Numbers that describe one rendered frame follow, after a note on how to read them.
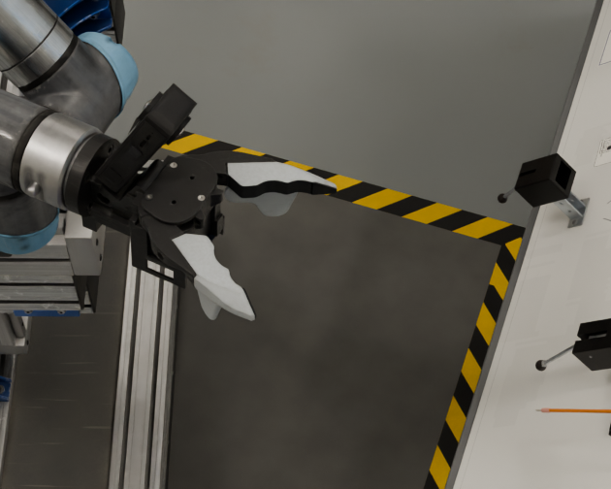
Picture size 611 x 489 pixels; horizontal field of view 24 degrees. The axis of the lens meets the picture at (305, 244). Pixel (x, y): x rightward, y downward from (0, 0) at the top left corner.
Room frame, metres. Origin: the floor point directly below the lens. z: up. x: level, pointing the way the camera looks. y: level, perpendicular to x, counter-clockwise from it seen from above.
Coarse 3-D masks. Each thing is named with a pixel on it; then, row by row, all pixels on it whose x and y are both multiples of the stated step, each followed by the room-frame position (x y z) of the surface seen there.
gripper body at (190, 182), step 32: (96, 160) 0.67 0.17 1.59; (160, 160) 0.67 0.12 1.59; (192, 160) 0.67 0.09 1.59; (96, 192) 0.66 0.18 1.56; (128, 192) 0.65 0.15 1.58; (160, 192) 0.64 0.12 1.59; (192, 192) 0.64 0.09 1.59; (96, 224) 0.65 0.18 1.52; (128, 224) 0.64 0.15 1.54; (192, 224) 0.62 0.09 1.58; (224, 224) 0.65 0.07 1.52
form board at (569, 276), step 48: (576, 96) 1.29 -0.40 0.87; (576, 144) 1.19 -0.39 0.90; (576, 192) 1.09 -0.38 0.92; (576, 240) 1.00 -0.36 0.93; (528, 288) 0.95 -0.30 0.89; (576, 288) 0.92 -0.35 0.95; (528, 336) 0.87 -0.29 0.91; (576, 336) 0.84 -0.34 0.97; (528, 384) 0.79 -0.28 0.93; (576, 384) 0.76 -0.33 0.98; (480, 432) 0.74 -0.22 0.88; (528, 432) 0.72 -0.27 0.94; (576, 432) 0.69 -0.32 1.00; (480, 480) 0.67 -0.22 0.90; (528, 480) 0.65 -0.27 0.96; (576, 480) 0.62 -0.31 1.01
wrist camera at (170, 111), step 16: (160, 96) 0.67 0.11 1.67; (176, 96) 0.67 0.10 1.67; (144, 112) 0.66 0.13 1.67; (160, 112) 0.65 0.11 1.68; (176, 112) 0.66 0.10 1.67; (144, 128) 0.65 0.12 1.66; (160, 128) 0.64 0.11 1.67; (176, 128) 0.65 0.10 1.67; (128, 144) 0.65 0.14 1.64; (144, 144) 0.65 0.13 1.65; (160, 144) 0.64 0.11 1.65; (112, 160) 0.65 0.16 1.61; (128, 160) 0.65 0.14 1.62; (144, 160) 0.64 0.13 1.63; (96, 176) 0.66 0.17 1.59; (112, 176) 0.65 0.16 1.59; (128, 176) 0.65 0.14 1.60
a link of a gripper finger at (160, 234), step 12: (144, 216) 0.61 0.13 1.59; (144, 228) 0.61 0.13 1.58; (156, 228) 0.60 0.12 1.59; (168, 228) 0.60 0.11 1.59; (156, 240) 0.59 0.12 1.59; (168, 240) 0.59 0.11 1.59; (156, 252) 0.58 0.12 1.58; (168, 252) 0.58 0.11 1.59; (180, 252) 0.58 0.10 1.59; (168, 264) 0.57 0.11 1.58; (180, 264) 0.57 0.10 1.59; (192, 276) 0.56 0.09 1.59
